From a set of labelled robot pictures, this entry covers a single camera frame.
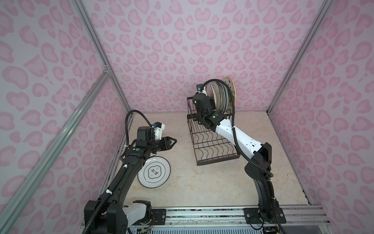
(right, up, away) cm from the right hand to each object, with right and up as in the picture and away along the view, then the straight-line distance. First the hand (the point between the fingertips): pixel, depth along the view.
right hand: (207, 94), depth 81 cm
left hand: (-18, -25, -2) cm, 31 cm away
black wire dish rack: (+4, -32, +17) cm, 36 cm away
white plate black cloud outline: (-31, -46, +7) cm, 56 cm away
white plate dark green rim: (+10, -2, -1) cm, 10 cm away
